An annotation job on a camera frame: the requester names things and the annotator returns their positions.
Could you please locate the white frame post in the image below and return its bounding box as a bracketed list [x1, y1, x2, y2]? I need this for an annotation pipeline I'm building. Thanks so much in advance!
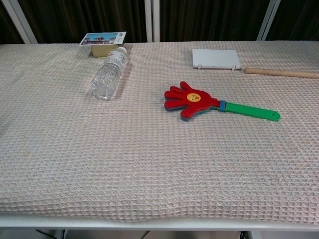
[256, 0, 284, 41]
[144, 0, 160, 42]
[1, 0, 38, 45]

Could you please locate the wooden stick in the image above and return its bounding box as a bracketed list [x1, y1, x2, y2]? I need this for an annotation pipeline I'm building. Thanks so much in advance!
[244, 67, 319, 80]

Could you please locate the white flat board with clips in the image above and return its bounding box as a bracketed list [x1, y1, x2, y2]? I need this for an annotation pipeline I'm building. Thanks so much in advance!
[192, 48, 242, 71]

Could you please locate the picture postcard box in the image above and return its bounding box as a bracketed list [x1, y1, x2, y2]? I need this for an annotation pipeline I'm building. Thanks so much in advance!
[79, 31, 127, 47]

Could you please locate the black curtain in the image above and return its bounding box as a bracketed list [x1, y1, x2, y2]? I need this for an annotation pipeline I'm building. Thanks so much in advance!
[0, 0, 319, 45]

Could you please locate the yellow box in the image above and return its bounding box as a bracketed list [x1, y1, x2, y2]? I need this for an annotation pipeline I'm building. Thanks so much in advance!
[90, 43, 120, 58]

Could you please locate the clear plastic water bottle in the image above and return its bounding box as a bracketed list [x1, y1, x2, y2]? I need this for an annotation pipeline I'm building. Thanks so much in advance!
[89, 46, 129, 101]

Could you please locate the beige waffle tablecloth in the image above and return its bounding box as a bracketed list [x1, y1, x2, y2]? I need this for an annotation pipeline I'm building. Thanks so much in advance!
[0, 41, 319, 225]

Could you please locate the red hand clapper green handle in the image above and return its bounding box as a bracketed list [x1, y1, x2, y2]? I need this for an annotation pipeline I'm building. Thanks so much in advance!
[163, 81, 281, 122]

